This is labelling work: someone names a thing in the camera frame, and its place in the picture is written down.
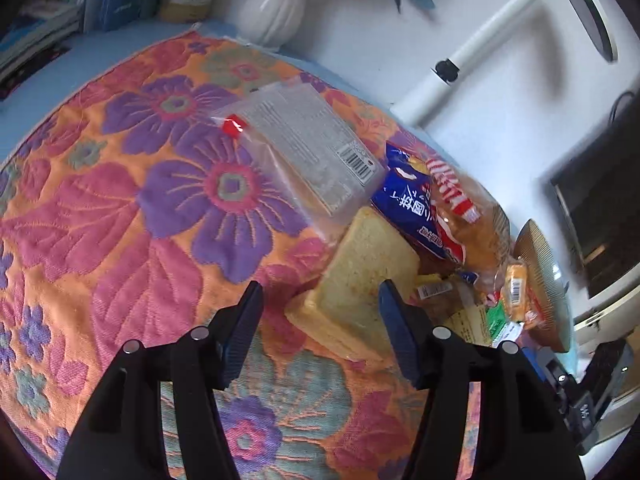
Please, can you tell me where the white green snack packet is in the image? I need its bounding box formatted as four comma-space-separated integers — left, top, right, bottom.
487, 300, 524, 348

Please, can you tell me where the yellow snack packet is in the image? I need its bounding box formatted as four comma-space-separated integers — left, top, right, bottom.
444, 306, 492, 347

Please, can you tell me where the amber ribbed glass bowl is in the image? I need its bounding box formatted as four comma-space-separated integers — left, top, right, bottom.
514, 219, 573, 353

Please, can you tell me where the orange cake package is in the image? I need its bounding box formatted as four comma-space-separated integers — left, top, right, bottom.
501, 260, 528, 323

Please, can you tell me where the red striped bread bag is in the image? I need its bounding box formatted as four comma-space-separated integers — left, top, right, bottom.
426, 157, 511, 294

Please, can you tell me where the toast bread slice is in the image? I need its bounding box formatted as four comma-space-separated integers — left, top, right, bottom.
284, 206, 420, 363

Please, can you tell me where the blue snack chip bag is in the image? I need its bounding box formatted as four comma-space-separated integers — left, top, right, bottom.
371, 142, 465, 266

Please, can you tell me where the clear bread package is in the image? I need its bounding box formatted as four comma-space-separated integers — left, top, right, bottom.
210, 79, 386, 244

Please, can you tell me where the floral woven tablecloth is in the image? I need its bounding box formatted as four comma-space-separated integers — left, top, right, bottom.
1, 32, 444, 479

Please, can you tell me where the black monitor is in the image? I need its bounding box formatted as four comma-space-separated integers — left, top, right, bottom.
551, 99, 639, 297

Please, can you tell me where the white lamp head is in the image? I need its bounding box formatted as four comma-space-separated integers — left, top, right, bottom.
568, 0, 618, 64

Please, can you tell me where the stack of books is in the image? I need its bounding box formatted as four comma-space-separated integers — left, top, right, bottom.
1, 0, 86, 98

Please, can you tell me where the white ribbed vase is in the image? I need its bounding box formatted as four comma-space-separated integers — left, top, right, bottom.
236, 0, 307, 51

